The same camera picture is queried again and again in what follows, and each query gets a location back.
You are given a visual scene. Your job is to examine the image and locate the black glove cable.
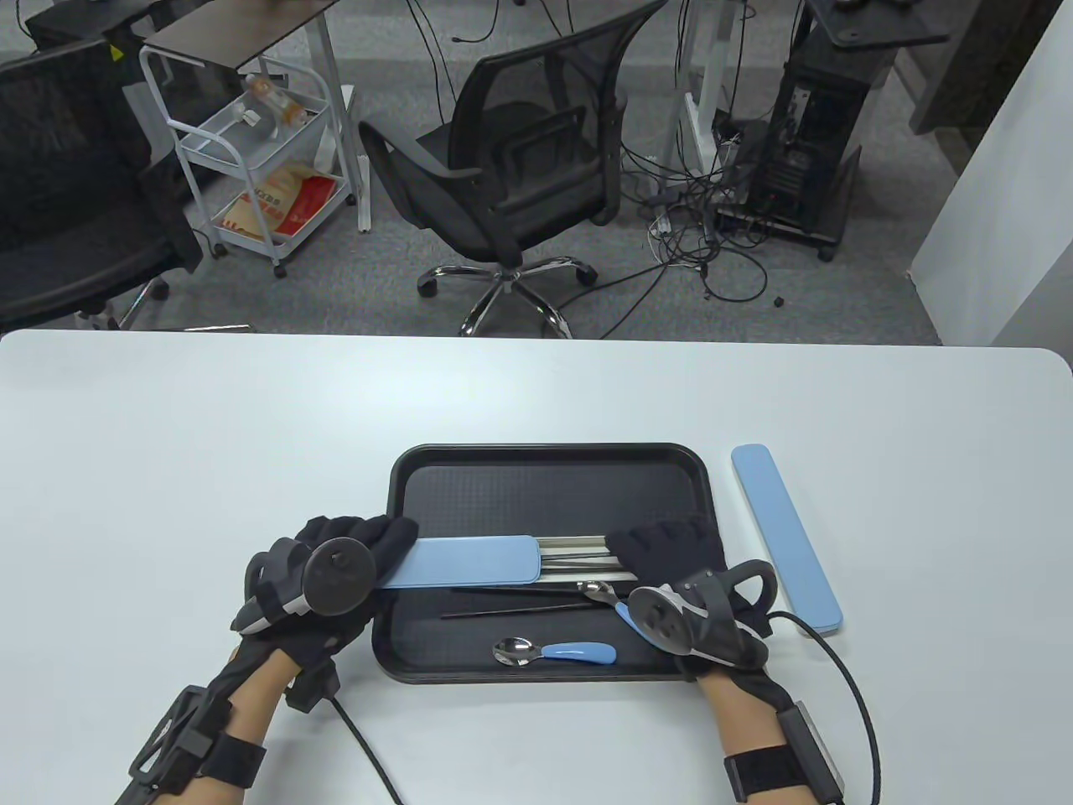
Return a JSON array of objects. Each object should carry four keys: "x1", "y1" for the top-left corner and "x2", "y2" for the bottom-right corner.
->
[
  {"x1": 331, "y1": 696, "x2": 412, "y2": 805},
  {"x1": 767, "y1": 610, "x2": 881, "y2": 805}
]

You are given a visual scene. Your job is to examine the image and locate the black wrist camera frame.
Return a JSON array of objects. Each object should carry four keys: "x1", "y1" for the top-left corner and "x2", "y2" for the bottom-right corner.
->
[{"x1": 117, "y1": 686, "x2": 234, "y2": 805}]

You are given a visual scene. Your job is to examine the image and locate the white utility cart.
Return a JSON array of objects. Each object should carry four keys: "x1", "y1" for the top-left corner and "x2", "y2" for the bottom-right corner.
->
[{"x1": 138, "y1": 46, "x2": 357, "y2": 279}]

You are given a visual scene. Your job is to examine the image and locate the person's right hand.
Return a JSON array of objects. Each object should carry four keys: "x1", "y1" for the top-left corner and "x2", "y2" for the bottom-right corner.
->
[{"x1": 605, "y1": 516, "x2": 772, "y2": 683}]

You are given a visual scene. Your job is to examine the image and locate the black padded office chair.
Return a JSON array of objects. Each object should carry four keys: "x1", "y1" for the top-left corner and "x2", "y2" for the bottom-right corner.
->
[{"x1": 0, "y1": 38, "x2": 205, "y2": 332}]

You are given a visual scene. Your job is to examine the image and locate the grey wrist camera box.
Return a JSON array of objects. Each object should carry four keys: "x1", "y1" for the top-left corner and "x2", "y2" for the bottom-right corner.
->
[{"x1": 775, "y1": 700, "x2": 846, "y2": 797}]

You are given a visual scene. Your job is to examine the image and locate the white desk leg frame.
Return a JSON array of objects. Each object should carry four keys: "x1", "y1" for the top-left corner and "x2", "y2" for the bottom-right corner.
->
[{"x1": 662, "y1": 0, "x2": 747, "y2": 181}]

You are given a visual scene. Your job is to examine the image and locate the blue handled spoon utensil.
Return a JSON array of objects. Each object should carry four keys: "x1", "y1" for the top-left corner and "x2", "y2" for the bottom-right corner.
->
[
  {"x1": 492, "y1": 637, "x2": 618, "y2": 669},
  {"x1": 578, "y1": 580, "x2": 638, "y2": 630}
]

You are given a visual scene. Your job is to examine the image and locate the person's left forearm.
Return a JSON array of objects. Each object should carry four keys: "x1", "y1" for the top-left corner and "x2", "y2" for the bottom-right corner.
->
[{"x1": 176, "y1": 650, "x2": 294, "y2": 805}]

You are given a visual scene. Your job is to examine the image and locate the black wrist strap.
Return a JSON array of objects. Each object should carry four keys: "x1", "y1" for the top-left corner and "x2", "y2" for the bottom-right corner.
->
[
  {"x1": 197, "y1": 736, "x2": 267, "y2": 789},
  {"x1": 723, "y1": 750, "x2": 810, "y2": 802}
]

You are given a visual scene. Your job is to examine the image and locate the dark wooden panel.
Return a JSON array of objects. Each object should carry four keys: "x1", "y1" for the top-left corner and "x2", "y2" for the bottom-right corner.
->
[{"x1": 910, "y1": 0, "x2": 1064, "y2": 173}]

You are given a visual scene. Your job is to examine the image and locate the person's right forearm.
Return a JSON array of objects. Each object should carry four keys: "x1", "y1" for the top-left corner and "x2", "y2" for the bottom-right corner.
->
[{"x1": 696, "y1": 671, "x2": 806, "y2": 805}]

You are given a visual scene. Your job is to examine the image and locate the person's left hand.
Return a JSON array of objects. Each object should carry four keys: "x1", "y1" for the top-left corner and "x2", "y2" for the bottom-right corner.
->
[{"x1": 231, "y1": 516, "x2": 420, "y2": 669}]

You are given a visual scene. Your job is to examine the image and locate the black computer tower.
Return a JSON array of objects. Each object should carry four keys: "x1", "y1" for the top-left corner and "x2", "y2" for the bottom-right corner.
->
[{"x1": 742, "y1": 34, "x2": 889, "y2": 262}]

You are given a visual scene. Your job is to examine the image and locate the black glove connector block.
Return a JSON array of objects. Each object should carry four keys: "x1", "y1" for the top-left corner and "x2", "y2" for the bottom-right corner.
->
[{"x1": 285, "y1": 654, "x2": 340, "y2": 712}]

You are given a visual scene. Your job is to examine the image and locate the dark round edged desk top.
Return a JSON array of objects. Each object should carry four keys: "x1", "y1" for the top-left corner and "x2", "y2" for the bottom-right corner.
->
[{"x1": 805, "y1": 0, "x2": 952, "y2": 49}]

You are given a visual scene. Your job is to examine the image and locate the tangle of black cables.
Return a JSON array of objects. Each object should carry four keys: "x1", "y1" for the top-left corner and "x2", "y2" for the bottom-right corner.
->
[{"x1": 620, "y1": 117, "x2": 793, "y2": 307}]

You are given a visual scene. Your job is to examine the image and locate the grey and white handheld controller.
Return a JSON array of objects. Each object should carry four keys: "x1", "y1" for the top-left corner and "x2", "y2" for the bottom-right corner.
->
[
  {"x1": 629, "y1": 560, "x2": 776, "y2": 669},
  {"x1": 233, "y1": 537, "x2": 376, "y2": 634}
]

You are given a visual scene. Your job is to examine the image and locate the red and tan paper bag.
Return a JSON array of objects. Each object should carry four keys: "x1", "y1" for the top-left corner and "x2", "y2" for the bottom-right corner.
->
[{"x1": 220, "y1": 164, "x2": 340, "y2": 240}]

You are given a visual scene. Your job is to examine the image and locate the clear bottle orange liquid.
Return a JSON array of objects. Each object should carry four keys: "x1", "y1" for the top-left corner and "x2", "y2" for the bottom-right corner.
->
[{"x1": 243, "y1": 74, "x2": 307, "y2": 128}]

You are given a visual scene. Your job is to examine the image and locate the blue lid lunch box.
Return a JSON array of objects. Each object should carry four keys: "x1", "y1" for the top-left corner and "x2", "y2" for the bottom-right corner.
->
[
  {"x1": 731, "y1": 444, "x2": 844, "y2": 635},
  {"x1": 373, "y1": 532, "x2": 638, "y2": 589}
]

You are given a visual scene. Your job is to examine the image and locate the black mesh back office chair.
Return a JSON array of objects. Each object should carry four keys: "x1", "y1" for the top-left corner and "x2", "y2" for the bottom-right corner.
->
[{"x1": 359, "y1": 0, "x2": 667, "y2": 339}]

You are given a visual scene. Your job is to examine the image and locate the black plastic tray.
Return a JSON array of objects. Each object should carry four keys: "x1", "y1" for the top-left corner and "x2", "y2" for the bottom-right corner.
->
[{"x1": 371, "y1": 443, "x2": 718, "y2": 685}]

